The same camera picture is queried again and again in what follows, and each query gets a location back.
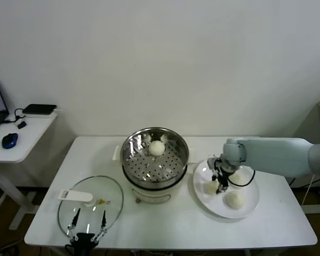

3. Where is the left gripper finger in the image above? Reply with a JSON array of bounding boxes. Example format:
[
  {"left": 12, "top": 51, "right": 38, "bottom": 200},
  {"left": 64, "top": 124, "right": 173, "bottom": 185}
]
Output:
[
  {"left": 93, "top": 210, "right": 109, "bottom": 242},
  {"left": 66, "top": 209, "right": 81, "bottom": 242}
]

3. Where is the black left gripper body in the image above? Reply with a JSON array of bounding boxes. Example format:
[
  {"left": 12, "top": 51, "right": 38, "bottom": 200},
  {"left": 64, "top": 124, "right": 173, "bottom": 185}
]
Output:
[{"left": 70, "top": 233, "right": 97, "bottom": 249}]

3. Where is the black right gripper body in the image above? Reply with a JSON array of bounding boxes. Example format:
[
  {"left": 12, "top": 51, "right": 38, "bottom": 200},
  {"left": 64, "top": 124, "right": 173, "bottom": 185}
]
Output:
[{"left": 215, "top": 167, "right": 230, "bottom": 186}]

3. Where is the white steamed baozi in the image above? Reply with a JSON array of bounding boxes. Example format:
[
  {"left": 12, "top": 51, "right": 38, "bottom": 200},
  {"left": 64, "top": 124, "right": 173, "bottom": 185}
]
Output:
[
  {"left": 229, "top": 172, "right": 249, "bottom": 189},
  {"left": 205, "top": 181, "right": 220, "bottom": 197},
  {"left": 223, "top": 190, "right": 246, "bottom": 211},
  {"left": 148, "top": 140, "right": 165, "bottom": 157}
]

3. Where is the stainless steel steamer pot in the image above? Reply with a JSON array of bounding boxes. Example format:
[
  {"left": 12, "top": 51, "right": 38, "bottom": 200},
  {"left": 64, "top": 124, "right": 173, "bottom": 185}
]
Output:
[{"left": 120, "top": 127, "right": 189, "bottom": 189}]

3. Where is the white round plate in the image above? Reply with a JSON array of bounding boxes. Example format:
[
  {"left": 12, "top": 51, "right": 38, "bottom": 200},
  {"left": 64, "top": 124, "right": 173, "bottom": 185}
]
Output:
[{"left": 193, "top": 157, "right": 260, "bottom": 219}]

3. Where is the white electric cooker base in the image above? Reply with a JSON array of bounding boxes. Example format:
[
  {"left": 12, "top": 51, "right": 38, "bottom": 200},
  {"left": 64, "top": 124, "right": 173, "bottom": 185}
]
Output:
[{"left": 111, "top": 146, "right": 197, "bottom": 205}]

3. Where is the white side desk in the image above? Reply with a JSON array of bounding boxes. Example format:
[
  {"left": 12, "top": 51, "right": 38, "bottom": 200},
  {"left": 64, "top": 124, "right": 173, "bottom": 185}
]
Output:
[{"left": 0, "top": 111, "right": 58, "bottom": 231}]

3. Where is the blue computer mouse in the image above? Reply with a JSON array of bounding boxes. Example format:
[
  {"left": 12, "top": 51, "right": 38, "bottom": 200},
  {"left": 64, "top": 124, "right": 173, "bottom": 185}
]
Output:
[{"left": 1, "top": 133, "right": 19, "bottom": 149}]

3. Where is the flat white box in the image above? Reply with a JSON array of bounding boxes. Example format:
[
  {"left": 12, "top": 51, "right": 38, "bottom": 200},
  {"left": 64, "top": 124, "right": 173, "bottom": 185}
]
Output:
[{"left": 21, "top": 111, "right": 65, "bottom": 119}]

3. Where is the flat black box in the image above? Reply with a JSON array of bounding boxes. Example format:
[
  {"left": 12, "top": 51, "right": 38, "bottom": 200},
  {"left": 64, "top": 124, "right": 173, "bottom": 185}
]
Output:
[{"left": 21, "top": 104, "right": 57, "bottom": 116}]

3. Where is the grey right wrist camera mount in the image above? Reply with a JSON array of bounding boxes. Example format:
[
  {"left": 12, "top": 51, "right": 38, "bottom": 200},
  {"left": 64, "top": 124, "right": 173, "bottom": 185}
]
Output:
[{"left": 206, "top": 157, "right": 225, "bottom": 172}]

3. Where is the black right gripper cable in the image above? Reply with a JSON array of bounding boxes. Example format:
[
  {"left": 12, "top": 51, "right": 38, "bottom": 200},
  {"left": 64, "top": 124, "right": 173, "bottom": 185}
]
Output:
[{"left": 228, "top": 169, "right": 256, "bottom": 189}]

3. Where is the glass lid with white handle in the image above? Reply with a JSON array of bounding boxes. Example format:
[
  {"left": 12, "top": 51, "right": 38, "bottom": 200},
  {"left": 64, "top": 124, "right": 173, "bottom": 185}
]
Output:
[{"left": 57, "top": 175, "right": 124, "bottom": 239}]

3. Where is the thin white cable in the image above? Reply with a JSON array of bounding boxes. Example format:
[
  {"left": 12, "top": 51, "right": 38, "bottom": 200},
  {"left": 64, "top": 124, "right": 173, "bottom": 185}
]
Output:
[{"left": 301, "top": 174, "right": 315, "bottom": 207}]

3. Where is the black cable on desk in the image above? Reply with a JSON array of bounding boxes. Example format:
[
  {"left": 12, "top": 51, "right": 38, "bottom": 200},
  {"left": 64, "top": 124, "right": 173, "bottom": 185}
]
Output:
[{"left": 2, "top": 108, "right": 26, "bottom": 125}]

